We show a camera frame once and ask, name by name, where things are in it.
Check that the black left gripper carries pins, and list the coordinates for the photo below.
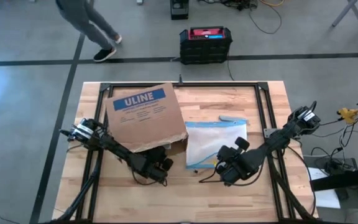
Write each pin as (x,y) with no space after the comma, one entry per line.
(149,168)

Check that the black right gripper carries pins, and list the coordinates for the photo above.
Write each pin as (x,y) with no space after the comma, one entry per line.
(230,169)

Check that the white mesh pouch blue trim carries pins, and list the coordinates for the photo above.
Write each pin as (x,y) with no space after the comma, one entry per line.
(210,143)

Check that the brown cardboard box blue print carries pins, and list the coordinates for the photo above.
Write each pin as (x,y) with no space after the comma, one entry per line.
(145,124)

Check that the grey utility knife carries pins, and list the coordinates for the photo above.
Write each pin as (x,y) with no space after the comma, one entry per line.
(232,118)

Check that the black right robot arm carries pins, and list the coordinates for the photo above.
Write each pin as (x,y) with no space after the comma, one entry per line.
(278,137)

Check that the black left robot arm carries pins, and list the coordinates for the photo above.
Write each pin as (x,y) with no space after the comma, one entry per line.
(117,149)

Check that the white paper sheet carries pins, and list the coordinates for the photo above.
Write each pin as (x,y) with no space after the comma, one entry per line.
(326,199)

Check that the black power adapter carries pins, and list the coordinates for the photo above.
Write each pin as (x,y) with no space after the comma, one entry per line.
(337,166)

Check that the black bar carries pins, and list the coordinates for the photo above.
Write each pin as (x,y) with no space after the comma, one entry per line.
(343,179)

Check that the red and black tool case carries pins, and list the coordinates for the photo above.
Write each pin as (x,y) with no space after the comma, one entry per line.
(205,46)

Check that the person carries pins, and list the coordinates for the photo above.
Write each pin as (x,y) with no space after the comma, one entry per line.
(85,21)

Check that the black floor box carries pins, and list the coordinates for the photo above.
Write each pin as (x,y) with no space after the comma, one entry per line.
(179,9)

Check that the grey metal bracket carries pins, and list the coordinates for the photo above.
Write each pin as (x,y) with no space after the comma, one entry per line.
(267,133)

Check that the black aluminium table frame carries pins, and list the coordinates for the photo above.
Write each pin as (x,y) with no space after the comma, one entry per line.
(216,84)

